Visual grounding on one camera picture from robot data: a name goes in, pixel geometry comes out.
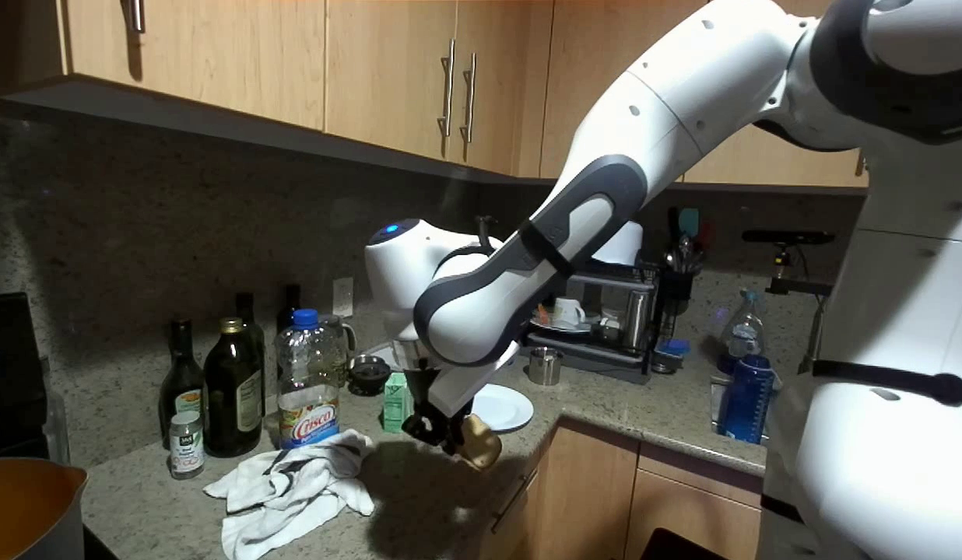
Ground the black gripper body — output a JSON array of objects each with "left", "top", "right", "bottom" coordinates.
[{"left": 399, "top": 370, "right": 474, "bottom": 453}]

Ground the slice of brown bread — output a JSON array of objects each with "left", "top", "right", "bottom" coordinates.
[{"left": 458, "top": 415, "right": 503, "bottom": 472}]

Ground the white round plate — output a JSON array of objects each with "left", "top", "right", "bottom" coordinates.
[{"left": 465, "top": 382, "right": 539, "bottom": 437}]

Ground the green dish soap bottle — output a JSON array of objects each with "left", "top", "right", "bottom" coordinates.
[{"left": 380, "top": 370, "right": 415, "bottom": 437}]

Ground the black bowl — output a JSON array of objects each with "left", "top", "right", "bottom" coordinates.
[{"left": 346, "top": 352, "right": 395, "bottom": 399}]

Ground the clear glass jar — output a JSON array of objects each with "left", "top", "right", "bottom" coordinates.
[{"left": 523, "top": 342, "right": 567, "bottom": 389}]

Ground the clear plastic bottle blue cap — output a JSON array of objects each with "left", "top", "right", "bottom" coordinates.
[{"left": 273, "top": 304, "right": 346, "bottom": 447}]

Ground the white mug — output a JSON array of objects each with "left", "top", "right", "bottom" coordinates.
[{"left": 548, "top": 297, "right": 591, "bottom": 336}]

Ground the white crumpled cloth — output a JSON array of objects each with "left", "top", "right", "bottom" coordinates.
[{"left": 202, "top": 429, "right": 380, "bottom": 560}]

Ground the dark bottle white label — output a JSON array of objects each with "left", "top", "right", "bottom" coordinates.
[{"left": 273, "top": 285, "right": 304, "bottom": 336}]

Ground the large dark olive oil bottle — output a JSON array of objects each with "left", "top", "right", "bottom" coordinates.
[{"left": 198, "top": 316, "right": 267, "bottom": 461}]

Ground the black dish rack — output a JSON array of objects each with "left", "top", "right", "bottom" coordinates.
[{"left": 523, "top": 261, "right": 664, "bottom": 382}]

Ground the slim dark glass bottle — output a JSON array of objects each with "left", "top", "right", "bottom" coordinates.
[{"left": 230, "top": 289, "right": 267, "bottom": 336}]

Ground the small blue lidded bowl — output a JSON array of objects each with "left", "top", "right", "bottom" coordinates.
[{"left": 648, "top": 336, "right": 693, "bottom": 379}]

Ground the small spice jar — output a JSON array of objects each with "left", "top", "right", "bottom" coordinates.
[{"left": 167, "top": 406, "right": 208, "bottom": 481}]

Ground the dark labelled wine bottle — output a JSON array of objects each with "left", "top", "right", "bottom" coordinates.
[{"left": 158, "top": 319, "right": 208, "bottom": 453}]

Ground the white upturned bowl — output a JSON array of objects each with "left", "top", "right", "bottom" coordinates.
[{"left": 591, "top": 219, "right": 648, "bottom": 272}]

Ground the blue dish soap bottle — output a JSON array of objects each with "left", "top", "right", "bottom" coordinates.
[{"left": 713, "top": 352, "right": 781, "bottom": 447}]

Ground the clear spray bottle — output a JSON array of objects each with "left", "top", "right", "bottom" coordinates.
[{"left": 723, "top": 288, "right": 768, "bottom": 360}]

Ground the dark kitchen faucet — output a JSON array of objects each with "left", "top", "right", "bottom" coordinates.
[{"left": 742, "top": 227, "right": 865, "bottom": 378}]

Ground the orange cooking pot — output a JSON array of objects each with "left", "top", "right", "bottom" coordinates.
[{"left": 0, "top": 455, "right": 90, "bottom": 560}]

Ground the wooden upper cabinet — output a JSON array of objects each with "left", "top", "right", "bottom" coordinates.
[{"left": 56, "top": 0, "right": 870, "bottom": 197}]

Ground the black kitchen stove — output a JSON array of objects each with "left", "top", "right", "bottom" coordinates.
[{"left": 0, "top": 289, "right": 53, "bottom": 461}]

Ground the grey wrist camera bar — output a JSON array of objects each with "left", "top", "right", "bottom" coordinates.
[{"left": 425, "top": 338, "right": 523, "bottom": 416}]

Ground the glass pitcher with handle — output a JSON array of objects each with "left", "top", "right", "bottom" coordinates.
[{"left": 318, "top": 316, "right": 359, "bottom": 389}]

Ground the white wall outlet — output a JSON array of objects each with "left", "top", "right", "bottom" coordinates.
[{"left": 331, "top": 273, "right": 359, "bottom": 320}]

